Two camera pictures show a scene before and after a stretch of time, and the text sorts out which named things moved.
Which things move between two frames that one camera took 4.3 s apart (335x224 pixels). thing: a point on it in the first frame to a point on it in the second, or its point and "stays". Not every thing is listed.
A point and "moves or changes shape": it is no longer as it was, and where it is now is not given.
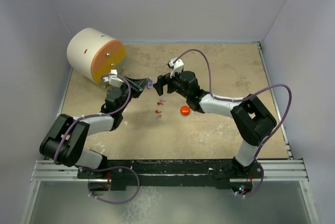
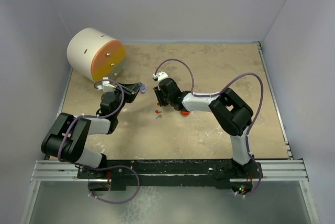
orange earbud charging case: [185, 110] stays
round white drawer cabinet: [93, 54] stays
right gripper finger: [159, 88] to [163, 103]
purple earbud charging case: [149, 84] moves or changes shape
